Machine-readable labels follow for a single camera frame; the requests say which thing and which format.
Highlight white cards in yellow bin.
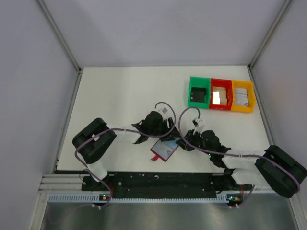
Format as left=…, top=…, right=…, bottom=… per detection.
left=235, top=88, right=249, bottom=107

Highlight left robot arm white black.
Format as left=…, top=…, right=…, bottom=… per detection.
left=72, top=107, right=180, bottom=182

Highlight aluminium frame rail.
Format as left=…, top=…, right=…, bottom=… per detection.
left=247, top=0, right=307, bottom=230
left=28, top=0, right=83, bottom=230

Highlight red storage bin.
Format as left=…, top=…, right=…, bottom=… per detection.
left=209, top=78, right=233, bottom=111

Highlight red leather card holder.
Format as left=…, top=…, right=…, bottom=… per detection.
left=151, top=138, right=179, bottom=162

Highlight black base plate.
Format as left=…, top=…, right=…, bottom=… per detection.
left=81, top=171, right=253, bottom=199

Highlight front aluminium rail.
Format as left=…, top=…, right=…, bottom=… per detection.
left=38, top=172, right=300, bottom=194

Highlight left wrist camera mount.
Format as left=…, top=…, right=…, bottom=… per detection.
left=158, top=107, right=169, bottom=120

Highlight gold card in red bin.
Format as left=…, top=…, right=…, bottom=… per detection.
left=212, top=87, right=227, bottom=105

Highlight aluminium frame rail right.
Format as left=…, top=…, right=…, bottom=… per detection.
left=247, top=0, right=307, bottom=230

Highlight aluminium frame rail left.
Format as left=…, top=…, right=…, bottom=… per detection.
left=28, top=0, right=83, bottom=230

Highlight white VIP card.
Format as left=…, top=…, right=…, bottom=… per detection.
left=153, top=141, right=177, bottom=160

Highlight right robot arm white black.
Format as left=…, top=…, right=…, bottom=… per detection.
left=178, top=129, right=307, bottom=198

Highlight yellow storage bin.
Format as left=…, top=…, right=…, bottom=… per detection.
left=231, top=80, right=256, bottom=113

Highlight white cable duct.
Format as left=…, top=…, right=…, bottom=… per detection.
left=48, top=193, right=239, bottom=204

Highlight green storage bin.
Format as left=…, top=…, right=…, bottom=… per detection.
left=188, top=76, right=211, bottom=109

